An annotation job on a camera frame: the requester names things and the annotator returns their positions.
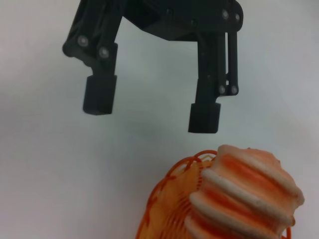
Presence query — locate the orange striped bread roll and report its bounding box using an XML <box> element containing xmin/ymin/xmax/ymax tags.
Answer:
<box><xmin>184</xmin><ymin>144</ymin><xmax>306</xmax><ymax>239</ymax></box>

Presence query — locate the orange wire basket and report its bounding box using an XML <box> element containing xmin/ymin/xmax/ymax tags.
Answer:
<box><xmin>136</xmin><ymin>149</ymin><xmax>293</xmax><ymax>239</ymax></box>

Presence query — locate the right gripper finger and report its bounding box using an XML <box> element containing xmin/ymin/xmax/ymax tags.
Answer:
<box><xmin>188</xmin><ymin>30</ymin><xmax>241</xmax><ymax>134</ymax></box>
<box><xmin>62</xmin><ymin>0</ymin><xmax>123</xmax><ymax>116</ymax></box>

